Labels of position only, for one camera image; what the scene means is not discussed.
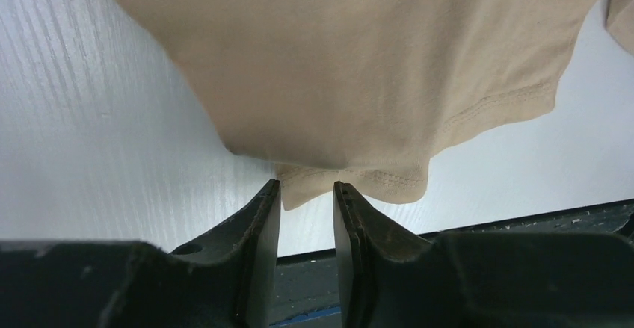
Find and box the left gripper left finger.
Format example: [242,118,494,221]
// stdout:
[1,179,281,327]

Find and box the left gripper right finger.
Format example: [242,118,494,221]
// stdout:
[333,182,633,327]

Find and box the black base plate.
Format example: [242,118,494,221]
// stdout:
[269,199,633,327]

